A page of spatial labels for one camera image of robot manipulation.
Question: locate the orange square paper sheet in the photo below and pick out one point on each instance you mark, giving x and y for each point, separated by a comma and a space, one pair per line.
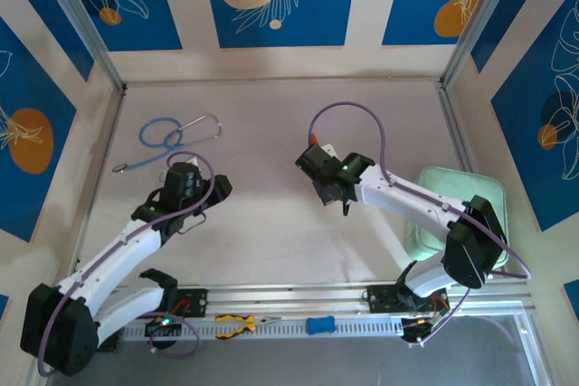
314, 138

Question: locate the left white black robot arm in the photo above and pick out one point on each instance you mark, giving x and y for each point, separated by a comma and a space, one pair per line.
117, 250

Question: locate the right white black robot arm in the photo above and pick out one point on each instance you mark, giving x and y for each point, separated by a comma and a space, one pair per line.
407, 196

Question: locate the blue tube stethoscope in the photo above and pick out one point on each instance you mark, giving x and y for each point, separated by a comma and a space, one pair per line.
120, 168

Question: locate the left black controller board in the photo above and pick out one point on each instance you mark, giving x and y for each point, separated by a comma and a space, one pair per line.
163, 322

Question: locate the black controller board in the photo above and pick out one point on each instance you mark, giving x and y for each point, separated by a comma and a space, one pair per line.
420, 329
163, 322

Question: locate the light green folded cushion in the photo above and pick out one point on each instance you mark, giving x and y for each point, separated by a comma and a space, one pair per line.
452, 182

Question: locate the blue bone-shaped sponge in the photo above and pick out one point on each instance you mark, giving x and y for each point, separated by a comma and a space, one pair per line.
320, 325

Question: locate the black ribbed block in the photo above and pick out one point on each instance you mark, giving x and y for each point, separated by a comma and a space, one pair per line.
113, 347

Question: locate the right black controller board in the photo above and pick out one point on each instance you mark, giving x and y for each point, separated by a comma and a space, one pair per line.
420, 329

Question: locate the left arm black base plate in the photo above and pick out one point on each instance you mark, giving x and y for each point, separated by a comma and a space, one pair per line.
196, 302

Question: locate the aluminium side rail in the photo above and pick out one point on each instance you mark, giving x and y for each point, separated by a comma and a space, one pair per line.
104, 151
459, 133

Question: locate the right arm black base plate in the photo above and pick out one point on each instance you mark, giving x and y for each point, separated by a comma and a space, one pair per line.
380, 298

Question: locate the aluminium front rail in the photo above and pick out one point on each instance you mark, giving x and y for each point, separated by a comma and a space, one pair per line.
294, 298

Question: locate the aluminium frame post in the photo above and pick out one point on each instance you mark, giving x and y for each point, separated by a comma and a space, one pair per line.
81, 20
480, 20

